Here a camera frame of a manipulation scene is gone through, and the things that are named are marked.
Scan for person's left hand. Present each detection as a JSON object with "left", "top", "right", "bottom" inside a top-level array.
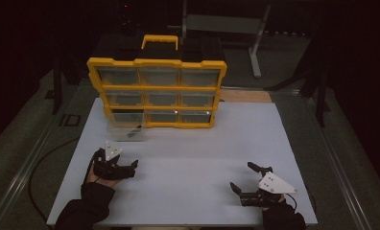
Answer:
[{"left": 85, "top": 161, "right": 122, "bottom": 190}]

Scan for small black flash drive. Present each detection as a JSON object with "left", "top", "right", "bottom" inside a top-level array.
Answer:
[{"left": 127, "top": 125, "right": 143, "bottom": 139}]

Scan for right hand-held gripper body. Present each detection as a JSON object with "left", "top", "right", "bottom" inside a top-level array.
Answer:
[{"left": 240, "top": 172, "right": 298, "bottom": 208}]

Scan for transparent drawer box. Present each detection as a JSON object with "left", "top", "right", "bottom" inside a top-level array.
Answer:
[{"left": 107, "top": 109, "right": 147, "bottom": 143}]

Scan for black floor cable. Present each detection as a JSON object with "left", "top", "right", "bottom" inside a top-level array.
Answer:
[{"left": 28, "top": 136, "right": 83, "bottom": 224}]

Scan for set of clear plastic drawers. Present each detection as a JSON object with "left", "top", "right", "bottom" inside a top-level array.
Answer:
[{"left": 96, "top": 67, "right": 221, "bottom": 125}]

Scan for grey metal stand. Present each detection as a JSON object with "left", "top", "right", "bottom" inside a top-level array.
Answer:
[{"left": 181, "top": 0, "right": 273, "bottom": 80}]

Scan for black rectangular frame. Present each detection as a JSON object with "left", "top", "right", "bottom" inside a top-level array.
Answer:
[{"left": 59, "top": 113, "right": 82, "bottom": 127}]

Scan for yellow organizer cabinet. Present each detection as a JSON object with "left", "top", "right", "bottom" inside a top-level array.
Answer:
[{"left": 86, "top": 34, "right": 227, "bottom": 129}]

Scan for metal frame rail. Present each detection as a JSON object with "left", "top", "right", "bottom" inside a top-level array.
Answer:
[
  {"left": 0, "top": 92, "right": 93, "bottom": 230},
  {"left": 301, "top": 94, "right": 380, "bottom": 230}
]

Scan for black stand leg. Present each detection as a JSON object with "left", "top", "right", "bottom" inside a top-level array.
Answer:
[
  {"left": 51, "top": 57, "right": 65, "bottom": 115},
  {"left": 264, "top": 32, "right": 332, "bottom": 128}
]

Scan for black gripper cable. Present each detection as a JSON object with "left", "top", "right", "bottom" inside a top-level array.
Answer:
[{"left": 285, "top": 193, "right": 298, "bottom": 215}]

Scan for wooden board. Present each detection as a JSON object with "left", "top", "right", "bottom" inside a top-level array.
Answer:
[{"left": 220, "top": 89, "right": 273, "bottom": 104}]

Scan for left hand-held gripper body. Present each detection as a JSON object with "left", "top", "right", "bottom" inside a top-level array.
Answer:
[{"left": 92, "top": 141, "right": 126, "bottom": 180}]

